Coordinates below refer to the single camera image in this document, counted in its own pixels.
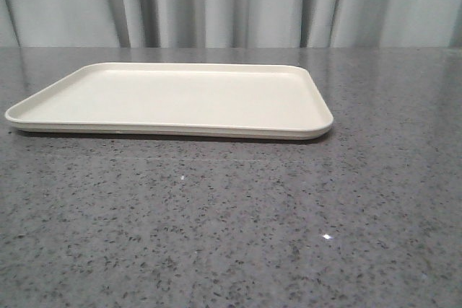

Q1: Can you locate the cream rectangular plastic tray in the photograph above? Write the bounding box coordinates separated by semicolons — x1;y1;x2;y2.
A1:
5;62;334;140

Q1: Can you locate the grey pleated curtain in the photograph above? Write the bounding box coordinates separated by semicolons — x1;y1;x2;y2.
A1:
1;0;461;48

